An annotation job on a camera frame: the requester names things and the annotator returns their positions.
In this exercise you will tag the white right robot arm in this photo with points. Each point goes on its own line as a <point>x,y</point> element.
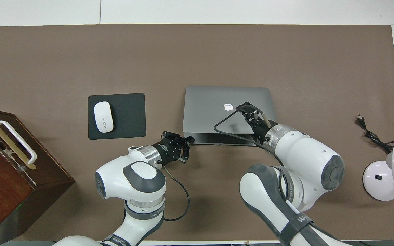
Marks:
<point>306,153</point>

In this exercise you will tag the white computer mouse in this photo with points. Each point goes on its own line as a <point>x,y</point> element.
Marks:
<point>103,117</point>

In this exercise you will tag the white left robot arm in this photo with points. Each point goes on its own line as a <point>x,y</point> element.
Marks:
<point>115,177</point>

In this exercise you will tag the black mouse pad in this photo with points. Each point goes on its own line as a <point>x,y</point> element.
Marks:
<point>128,116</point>

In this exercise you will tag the white desk lamp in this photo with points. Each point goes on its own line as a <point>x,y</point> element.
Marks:
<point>378,177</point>

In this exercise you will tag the silver apple laptop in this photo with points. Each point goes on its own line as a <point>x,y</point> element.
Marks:
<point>204,106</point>

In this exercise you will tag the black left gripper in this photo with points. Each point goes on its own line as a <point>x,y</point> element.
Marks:
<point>169,150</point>

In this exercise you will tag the brown table mat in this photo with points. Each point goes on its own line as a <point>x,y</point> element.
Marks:
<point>197,54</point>

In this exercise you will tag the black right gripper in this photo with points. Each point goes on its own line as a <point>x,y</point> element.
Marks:
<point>261,131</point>

